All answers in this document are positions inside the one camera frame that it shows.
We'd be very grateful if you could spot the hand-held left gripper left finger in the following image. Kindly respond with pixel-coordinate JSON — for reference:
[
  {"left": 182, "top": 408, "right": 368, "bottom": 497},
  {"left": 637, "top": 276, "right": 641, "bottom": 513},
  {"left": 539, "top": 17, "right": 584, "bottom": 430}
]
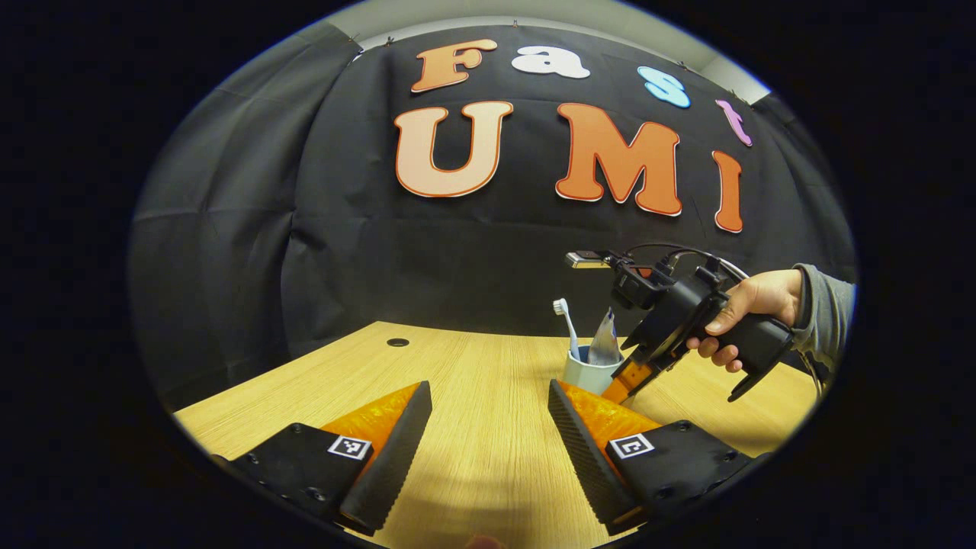
[{"left": 229, "top": 380, "right": 433, "bottom": 537}]

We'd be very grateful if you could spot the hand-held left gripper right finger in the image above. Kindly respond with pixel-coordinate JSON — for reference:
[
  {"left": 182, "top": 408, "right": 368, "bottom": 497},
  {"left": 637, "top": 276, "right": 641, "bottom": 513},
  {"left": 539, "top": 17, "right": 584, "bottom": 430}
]
[{"left": 547, "top": 379, "right": 756, "bottom": 537}]

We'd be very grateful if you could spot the white toothpaste tube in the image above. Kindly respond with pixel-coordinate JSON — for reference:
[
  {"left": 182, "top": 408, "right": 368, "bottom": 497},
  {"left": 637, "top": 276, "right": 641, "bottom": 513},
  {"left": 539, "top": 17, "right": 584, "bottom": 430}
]
[{"left": 587, "top": 307, "right": 624, "bottom": 367}]

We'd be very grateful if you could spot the light blue cup wooden handle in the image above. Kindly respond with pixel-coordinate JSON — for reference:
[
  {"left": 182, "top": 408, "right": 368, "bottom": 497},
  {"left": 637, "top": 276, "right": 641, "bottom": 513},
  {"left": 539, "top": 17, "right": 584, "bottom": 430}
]
[{"left": 563, "top": 345, "right": 626, "bottom": 396}]

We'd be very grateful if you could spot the white toothbrush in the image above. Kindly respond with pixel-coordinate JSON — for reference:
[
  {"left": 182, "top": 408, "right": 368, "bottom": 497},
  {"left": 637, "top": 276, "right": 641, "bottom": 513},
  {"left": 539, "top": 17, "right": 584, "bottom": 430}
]
[{"left": 553, "top": 298, "right": 582, "bottom": 361}]

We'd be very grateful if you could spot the wooden desktop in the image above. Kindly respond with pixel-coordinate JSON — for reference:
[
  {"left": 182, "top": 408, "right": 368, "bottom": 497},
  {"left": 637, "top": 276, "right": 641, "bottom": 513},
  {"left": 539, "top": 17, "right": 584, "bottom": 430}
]
[{"left": 174, "top": 320, "right": 820, "bottom": 549}]

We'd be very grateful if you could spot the black backdrop cloth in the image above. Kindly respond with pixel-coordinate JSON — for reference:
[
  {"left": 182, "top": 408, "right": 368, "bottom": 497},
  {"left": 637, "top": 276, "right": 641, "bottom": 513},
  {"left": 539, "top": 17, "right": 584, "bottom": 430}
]
[{"left": 128, "top": 23, "right": 859, "bottom": 413}]

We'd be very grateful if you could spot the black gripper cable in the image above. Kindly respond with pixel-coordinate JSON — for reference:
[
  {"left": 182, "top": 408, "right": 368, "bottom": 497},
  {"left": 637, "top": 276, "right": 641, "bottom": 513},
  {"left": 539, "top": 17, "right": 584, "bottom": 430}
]
[{"left": 625, "top": 242, "right": 752, "bottom": 284}]

